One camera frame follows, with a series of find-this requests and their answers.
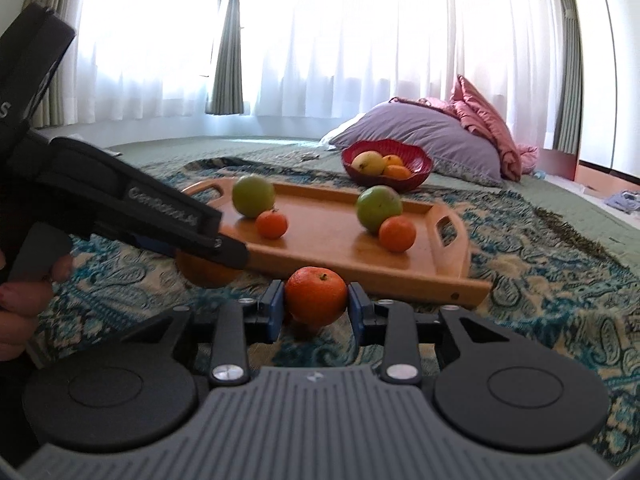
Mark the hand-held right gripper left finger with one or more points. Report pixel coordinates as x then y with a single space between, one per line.
275 312

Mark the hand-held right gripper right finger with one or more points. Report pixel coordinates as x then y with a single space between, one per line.
356 312

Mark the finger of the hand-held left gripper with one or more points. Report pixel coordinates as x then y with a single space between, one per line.
225 252

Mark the small tangerine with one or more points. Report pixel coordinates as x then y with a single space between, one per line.
272 224
397 234

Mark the small green apple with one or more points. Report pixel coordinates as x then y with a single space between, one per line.
252 195

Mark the wooden serving tray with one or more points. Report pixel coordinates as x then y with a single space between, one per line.
325 247

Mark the large green apple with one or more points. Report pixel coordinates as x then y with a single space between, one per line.
377 207

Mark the person's left hand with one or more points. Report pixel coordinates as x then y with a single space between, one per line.
20 310

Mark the small orange in bowl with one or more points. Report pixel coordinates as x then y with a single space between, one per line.
397 172
393 160

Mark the yellow mango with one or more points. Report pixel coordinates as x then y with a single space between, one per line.
367 162

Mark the red bowl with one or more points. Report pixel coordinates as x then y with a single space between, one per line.
417 175

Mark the white pillow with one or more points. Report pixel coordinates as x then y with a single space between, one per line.
336 135

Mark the blue patterned blanket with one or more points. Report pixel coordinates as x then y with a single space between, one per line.
525 260

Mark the purple pillow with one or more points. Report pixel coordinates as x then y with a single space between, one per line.
425 125

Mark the pink quilt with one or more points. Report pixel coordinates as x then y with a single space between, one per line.
480 110

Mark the white sheer curtain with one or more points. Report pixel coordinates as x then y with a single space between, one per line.
375 35

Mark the blue cloth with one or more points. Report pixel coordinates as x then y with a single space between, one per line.
625 201

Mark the white wardrobe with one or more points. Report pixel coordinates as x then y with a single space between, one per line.
615 60

